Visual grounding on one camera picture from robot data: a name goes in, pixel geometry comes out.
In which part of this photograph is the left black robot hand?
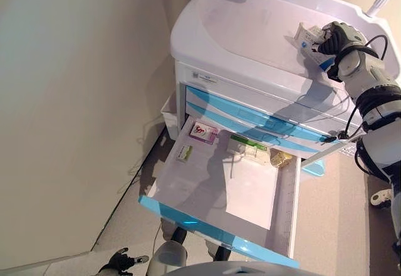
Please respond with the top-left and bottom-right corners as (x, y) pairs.
(106, 247), (150, 272)

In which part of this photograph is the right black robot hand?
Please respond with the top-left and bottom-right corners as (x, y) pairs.
(316, 21), (366, 56)

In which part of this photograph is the white blue medicine box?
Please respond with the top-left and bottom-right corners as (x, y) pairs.
(294, 21), (336, 72)

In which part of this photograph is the blue cart drawer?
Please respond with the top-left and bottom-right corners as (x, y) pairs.
(184, 102), (314, 161)
(184, 84), (342, 147)
(137, 115), (303, 269)

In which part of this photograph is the small green white medicine box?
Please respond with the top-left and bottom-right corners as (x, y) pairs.
(175, 144), (194, 164)

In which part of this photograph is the large green white medicine box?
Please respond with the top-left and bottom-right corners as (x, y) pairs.
(227, 133), (270, 164)

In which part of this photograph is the pink purple medicine box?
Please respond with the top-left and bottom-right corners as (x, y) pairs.
(187, 121), (219, 145)

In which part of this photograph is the white blue medical cart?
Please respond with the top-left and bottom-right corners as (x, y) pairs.
(170, 0), (395, 176)

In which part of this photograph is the white perforated basket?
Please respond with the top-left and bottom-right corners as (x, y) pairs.
(336, 141), (360, 156)

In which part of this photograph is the yellow blister packet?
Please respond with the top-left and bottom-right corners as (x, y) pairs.
(269, 150), (294, 167)

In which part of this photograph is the cart label sticker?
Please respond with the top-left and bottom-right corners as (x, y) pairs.
(190, 70), (219, 84)

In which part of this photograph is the white paper sheet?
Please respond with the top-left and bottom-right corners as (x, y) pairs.
(222, 159), (279, 230)

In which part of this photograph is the white side bin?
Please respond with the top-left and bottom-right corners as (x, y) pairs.
(160, 95), (179, 141)

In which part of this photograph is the bed caster wheel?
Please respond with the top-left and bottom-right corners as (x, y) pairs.
(370, 188), (394, 210)

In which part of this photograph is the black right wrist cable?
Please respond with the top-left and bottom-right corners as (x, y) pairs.
(336, 34), (389, 176)

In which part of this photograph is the white floor cable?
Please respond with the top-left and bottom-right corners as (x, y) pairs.
(128, 120), (164, 176)

